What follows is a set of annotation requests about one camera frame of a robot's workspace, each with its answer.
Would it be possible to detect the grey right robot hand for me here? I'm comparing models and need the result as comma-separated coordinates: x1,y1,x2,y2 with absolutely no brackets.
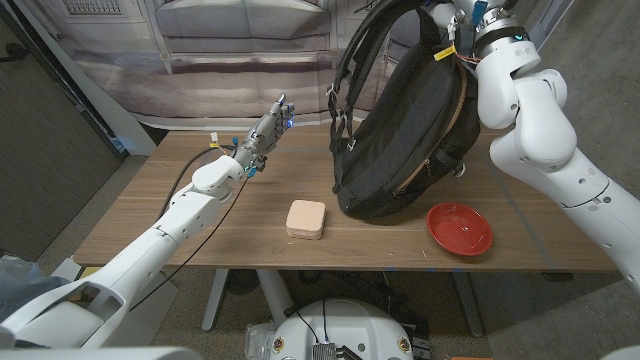
424,0,519,37

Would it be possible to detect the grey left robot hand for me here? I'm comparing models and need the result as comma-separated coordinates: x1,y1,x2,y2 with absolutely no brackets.
232,92,297,178

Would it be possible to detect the black backpack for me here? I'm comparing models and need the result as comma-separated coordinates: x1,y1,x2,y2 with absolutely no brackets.
327,0,482,220

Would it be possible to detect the red bowl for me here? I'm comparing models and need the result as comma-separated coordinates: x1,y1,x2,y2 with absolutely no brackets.
426,201,495,258

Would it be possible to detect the printed room backdrop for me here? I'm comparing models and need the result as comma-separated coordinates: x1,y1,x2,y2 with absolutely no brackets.
29,0,576,132

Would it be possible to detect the peach square foam block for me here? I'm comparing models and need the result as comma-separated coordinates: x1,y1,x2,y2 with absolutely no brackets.
285,199,327,241

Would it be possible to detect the dark round floor object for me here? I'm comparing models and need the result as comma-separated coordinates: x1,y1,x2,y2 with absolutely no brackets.
224,269,261,296

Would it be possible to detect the white table leg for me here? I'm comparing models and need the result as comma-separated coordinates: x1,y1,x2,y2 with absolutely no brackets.
201,268,297,334

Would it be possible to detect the clear plastic bag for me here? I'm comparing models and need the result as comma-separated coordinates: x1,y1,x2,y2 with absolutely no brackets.
244,322,279,360

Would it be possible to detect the white robot torso base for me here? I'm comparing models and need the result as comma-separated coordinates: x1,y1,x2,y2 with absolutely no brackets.
269,298,415,360

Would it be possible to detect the dark door panel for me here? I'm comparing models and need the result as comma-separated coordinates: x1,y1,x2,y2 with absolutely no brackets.
0,9,126,261

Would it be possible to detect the grey table leg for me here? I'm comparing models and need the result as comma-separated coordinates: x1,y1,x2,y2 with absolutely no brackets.
452,272,485,339

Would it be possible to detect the person leg in jeans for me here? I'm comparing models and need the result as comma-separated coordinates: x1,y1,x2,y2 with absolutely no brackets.
0,257,71,321

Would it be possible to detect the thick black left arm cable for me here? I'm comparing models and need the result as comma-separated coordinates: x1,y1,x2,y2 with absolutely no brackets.
157,143,237,222

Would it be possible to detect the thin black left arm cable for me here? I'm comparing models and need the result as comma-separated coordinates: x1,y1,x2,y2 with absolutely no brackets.
128,179,250,312

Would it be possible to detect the white backdrop stand post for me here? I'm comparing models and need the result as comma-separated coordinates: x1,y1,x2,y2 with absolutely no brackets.
12,0,158,157

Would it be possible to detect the black door handle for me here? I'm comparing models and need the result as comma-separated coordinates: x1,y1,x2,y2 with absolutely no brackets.
0,43,29,64

